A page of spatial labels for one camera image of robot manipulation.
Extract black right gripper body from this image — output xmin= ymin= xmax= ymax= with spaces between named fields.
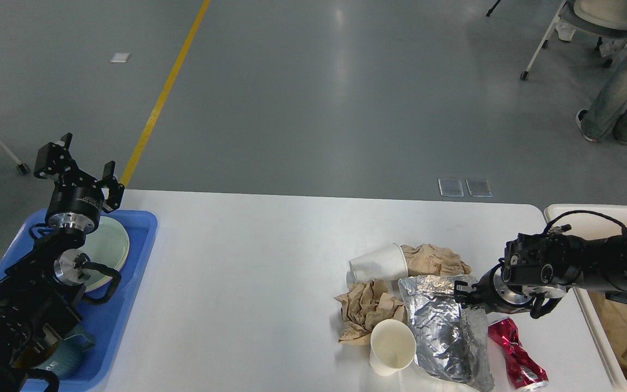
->
xmin=474 ymin=265 xmax=533 ymax=314

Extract white paper cup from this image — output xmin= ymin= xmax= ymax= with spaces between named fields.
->
xmin=349 ymin=243 xmax=409 ymax=284
xmin=369 ymin=318 xmax=416 ymax=376

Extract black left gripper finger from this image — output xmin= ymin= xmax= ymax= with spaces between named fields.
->
xmin=94 ymin=161 xmax=125 ymax=213
xmin=33 ymin=132 xmax=89 ymax=188

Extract brown paper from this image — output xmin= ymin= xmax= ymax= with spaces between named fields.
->
xmin=334 ymin=279 xmax=408 ymax=346
xmin=401 ymin=243 xmax=472 ymax=276

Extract white rolling chair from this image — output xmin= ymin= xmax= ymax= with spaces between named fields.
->
xmin=520 ymin=1 xmax=627 ymax=80

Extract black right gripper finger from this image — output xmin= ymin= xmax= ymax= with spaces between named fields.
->
xmin=529 ymin=292 xmax=564 ymax=319
xmin=453 ymin=281 xmax=480 ymax=308

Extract brown paper back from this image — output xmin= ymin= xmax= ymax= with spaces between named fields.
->
xmin=401 ymin=243 xmax=472 ymax=276

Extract silver foil bag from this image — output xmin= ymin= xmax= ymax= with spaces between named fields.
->
xmin=398 ymin=274 xmax=495 ymax=391

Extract red soda can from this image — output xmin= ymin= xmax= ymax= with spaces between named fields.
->
xmin=488 ymin=317 xmax=550 ymax=391

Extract white plastic bin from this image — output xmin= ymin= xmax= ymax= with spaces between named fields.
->
xmin=543 ymin=204 xmax=627 ymax=391

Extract teal mug yellow inside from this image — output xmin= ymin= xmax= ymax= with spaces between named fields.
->
xmin=13 ymin=325 xmax=96 ymax=379

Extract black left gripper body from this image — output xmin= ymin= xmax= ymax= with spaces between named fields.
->
xmin=45 ymin=183 xmax=105 ymax=234

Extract green plate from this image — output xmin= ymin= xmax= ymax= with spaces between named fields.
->
xmin=78 ymin=216 xmax=130 ymax=271

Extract floor outlet plate left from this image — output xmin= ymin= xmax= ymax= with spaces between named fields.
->
xmin=438 ymin=178 xmax=465 ymax=198

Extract seated person white shoes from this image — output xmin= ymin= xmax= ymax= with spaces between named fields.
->
xmin=555 ymin=21 xmax=627 ymax=58

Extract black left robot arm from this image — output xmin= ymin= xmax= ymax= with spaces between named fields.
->
xmin=0 ymin=132 xmax=125 ymax=391

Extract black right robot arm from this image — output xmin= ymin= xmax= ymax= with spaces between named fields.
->
xmin=453 ymin=212 xmax=627 ymax=319

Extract blue plastic tray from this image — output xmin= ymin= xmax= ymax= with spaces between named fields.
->
xmin=0 ymin=210 xmax=158 ymax=391

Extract floor outlet plate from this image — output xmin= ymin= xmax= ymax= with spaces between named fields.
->
xmin=438 ymin=178 xmax=465 ymax=198
xmin=465 ymin=179 xmax=493 ymax=198

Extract yellow plate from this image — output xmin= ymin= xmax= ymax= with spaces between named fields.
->
xmin=84 ymin=255 xmax=127 ymax=293

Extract brown paper front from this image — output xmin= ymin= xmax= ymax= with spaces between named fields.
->
xmin=334 ymin=279 xmax=408 ymax=346

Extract floor outlet plate right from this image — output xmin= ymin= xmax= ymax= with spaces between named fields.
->
xmin=465 ymin=179 xmax=493 ymax=198

